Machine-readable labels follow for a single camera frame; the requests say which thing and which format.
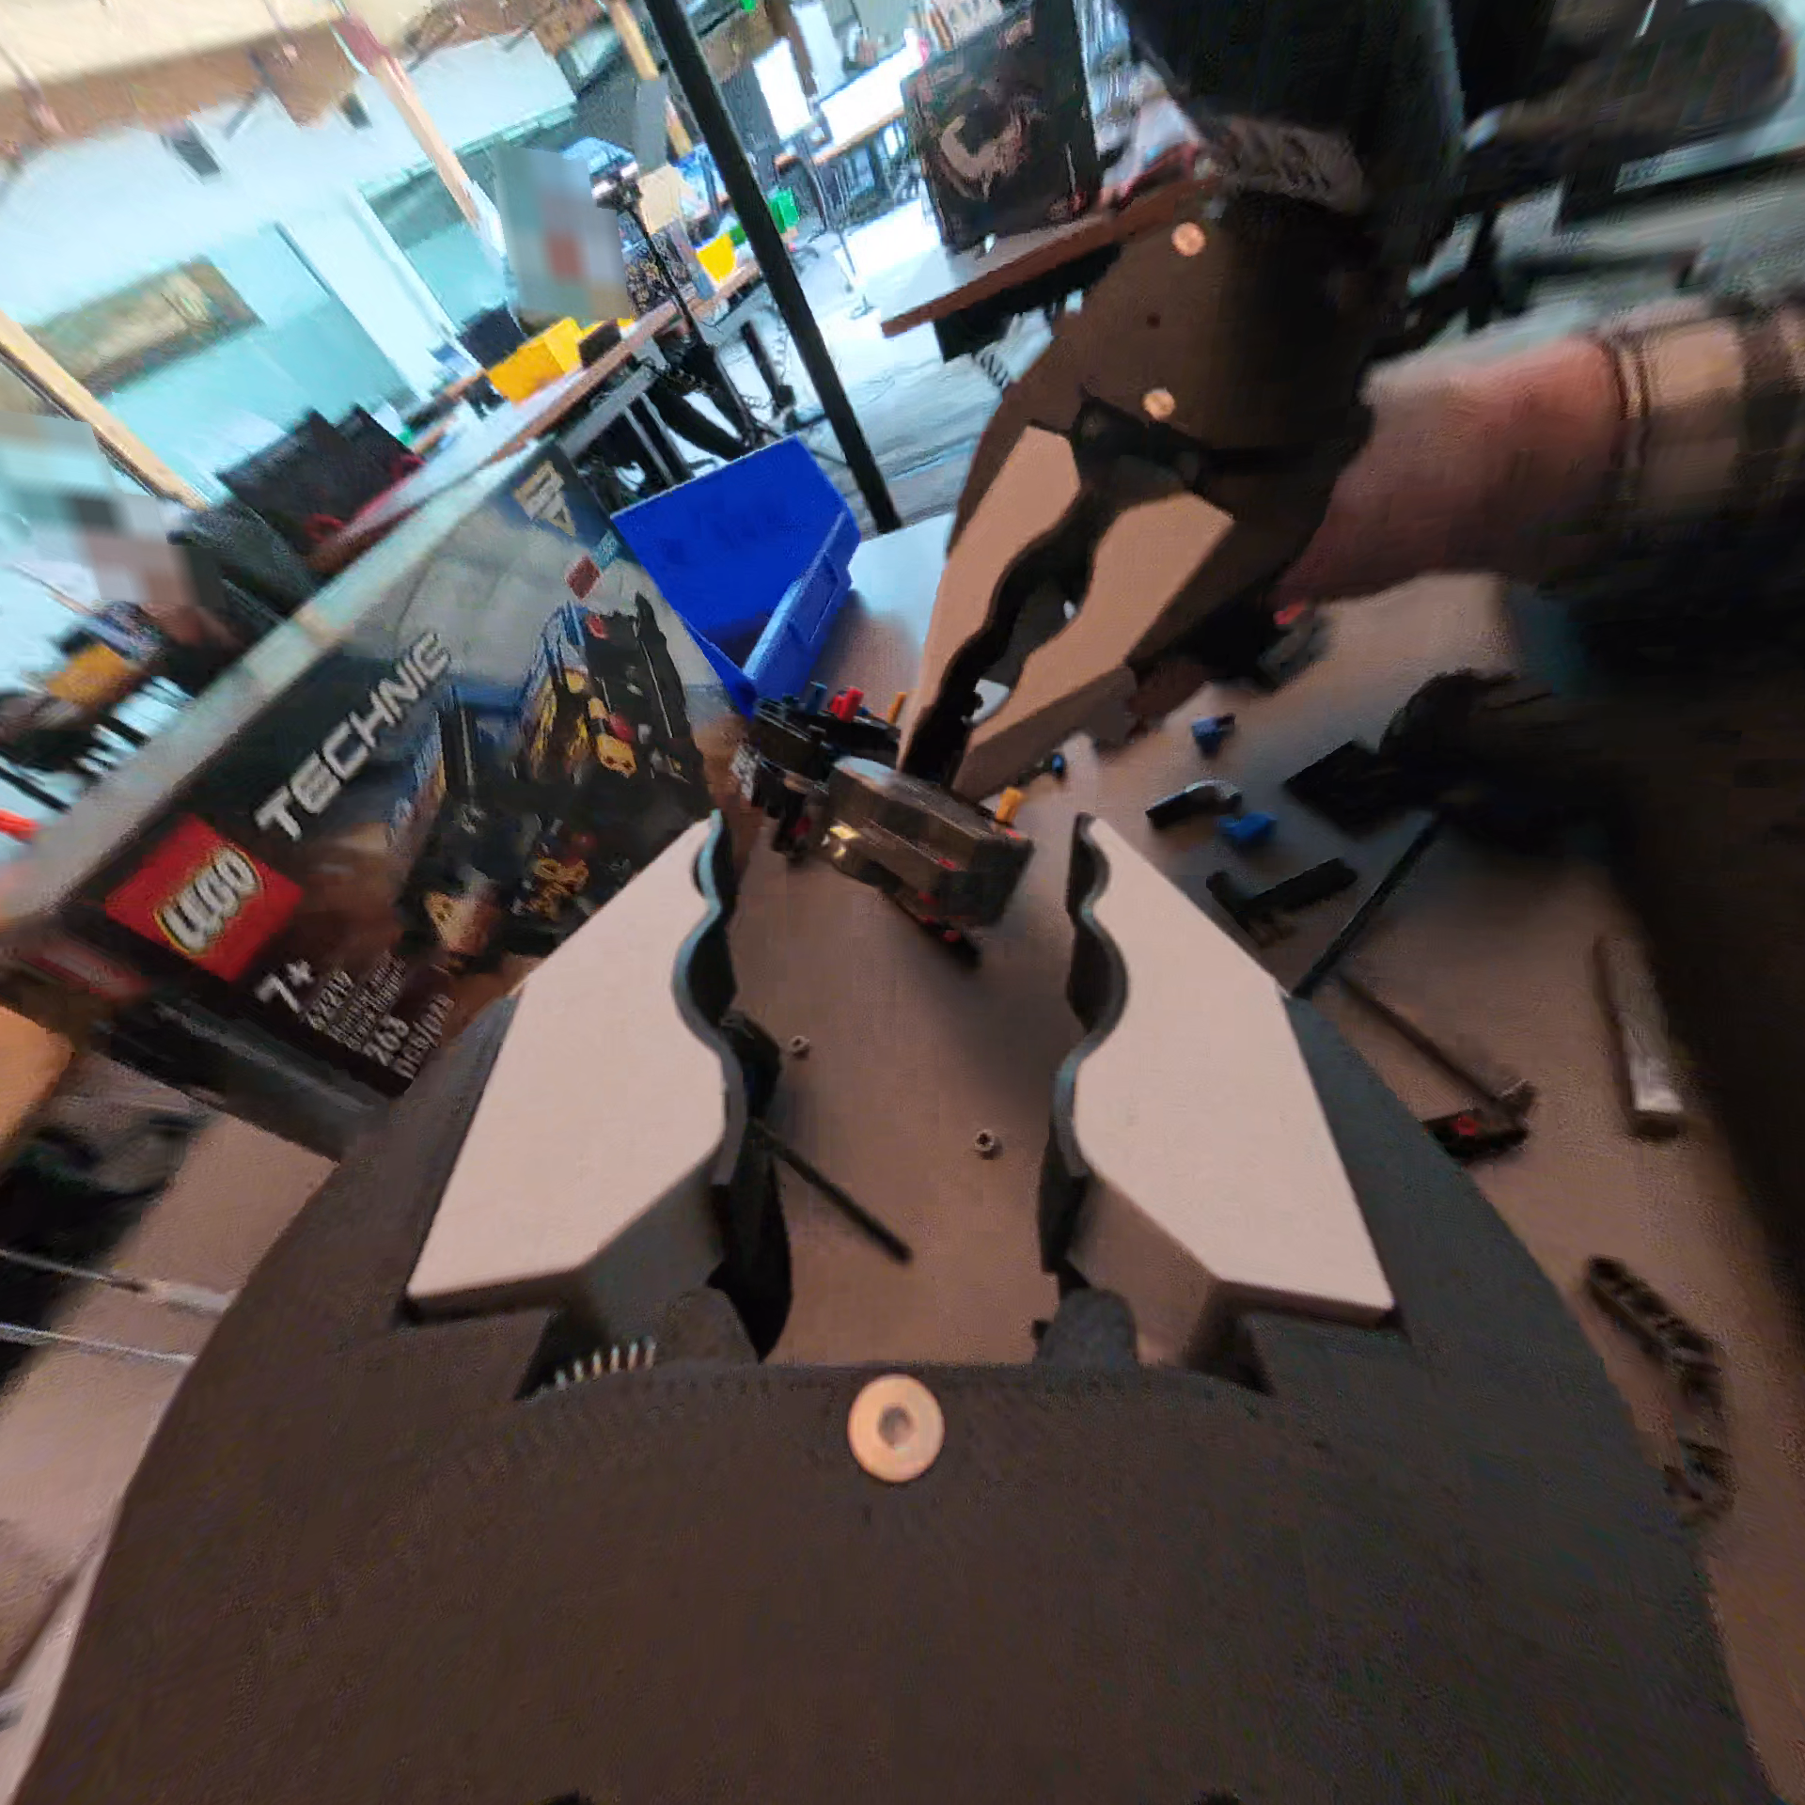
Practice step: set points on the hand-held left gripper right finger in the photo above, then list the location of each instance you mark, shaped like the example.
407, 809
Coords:
1214, 1129

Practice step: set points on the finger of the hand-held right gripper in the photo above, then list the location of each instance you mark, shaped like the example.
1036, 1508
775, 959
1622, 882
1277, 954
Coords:
995, 551
1130, 592

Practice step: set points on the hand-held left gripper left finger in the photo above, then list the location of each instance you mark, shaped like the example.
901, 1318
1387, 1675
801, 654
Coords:
591, 1101

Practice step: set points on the toy truck chassis with motor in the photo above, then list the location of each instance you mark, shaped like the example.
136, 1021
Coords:
917, 847

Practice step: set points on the person's right hand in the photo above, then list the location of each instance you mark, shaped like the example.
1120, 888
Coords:
1482, 465

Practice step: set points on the grey curved toy tube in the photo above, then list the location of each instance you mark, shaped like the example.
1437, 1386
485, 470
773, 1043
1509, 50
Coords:
1191, 804

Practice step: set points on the thin black axle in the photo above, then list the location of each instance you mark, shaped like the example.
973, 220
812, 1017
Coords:
1425, 1041

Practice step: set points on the black toy connector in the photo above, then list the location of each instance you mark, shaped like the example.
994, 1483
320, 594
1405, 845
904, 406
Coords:
1277, 896

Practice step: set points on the short black axle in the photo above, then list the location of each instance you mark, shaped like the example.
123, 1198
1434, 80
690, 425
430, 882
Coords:
833, 1194

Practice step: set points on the blue plastic bin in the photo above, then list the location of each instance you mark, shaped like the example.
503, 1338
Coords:
733, 551

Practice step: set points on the black beam with red pins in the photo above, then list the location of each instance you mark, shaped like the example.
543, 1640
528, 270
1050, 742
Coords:
1475, 1125

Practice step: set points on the long black axle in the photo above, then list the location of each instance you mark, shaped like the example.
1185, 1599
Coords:
1368, 905

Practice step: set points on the black toy set box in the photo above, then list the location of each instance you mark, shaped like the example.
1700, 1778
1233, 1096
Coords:
1002, 128

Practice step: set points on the toy truck set box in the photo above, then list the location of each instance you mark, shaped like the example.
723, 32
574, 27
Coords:
353, 847

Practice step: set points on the black pole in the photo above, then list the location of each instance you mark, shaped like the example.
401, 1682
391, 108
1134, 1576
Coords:
761, 238

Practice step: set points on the small yellow bin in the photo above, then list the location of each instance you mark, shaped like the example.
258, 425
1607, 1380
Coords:
716, 255

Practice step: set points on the long grey toy beam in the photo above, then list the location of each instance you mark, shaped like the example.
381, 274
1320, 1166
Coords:
1639, 1036

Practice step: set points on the long wooden table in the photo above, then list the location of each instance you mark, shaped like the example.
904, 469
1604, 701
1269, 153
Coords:
565, 403

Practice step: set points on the black angled toy beam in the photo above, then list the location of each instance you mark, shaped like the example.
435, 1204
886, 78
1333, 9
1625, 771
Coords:
1657, 1355

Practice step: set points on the black tripod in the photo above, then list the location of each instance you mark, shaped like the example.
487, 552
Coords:
623, 190

